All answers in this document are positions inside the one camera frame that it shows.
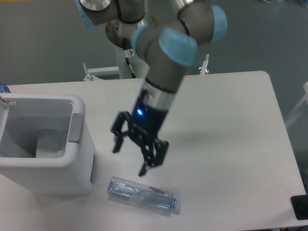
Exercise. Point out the black device at table edge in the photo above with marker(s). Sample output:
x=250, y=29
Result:
x=300, y=206

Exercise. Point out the white trash can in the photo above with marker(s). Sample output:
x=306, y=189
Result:
x=22, y=118

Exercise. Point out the white bracket with red caster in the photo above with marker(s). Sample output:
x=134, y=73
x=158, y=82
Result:
x=204, y=68

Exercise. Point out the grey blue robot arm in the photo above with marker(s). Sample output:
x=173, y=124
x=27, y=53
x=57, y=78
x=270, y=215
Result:
x=168, y=51

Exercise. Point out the white paper tissue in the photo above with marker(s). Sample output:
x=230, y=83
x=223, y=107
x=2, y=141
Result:
x=51, y=143

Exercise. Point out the white frame at right edge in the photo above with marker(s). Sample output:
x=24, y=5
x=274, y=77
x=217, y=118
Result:
x=298, y=109

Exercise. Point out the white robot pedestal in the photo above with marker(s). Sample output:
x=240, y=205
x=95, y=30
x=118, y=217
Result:
x=129, y=65

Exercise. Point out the crushed clear plastic bottle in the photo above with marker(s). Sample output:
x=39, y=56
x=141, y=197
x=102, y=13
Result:
x=144, y=196

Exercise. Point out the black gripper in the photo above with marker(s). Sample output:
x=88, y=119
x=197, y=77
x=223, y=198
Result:
x=146, y=122

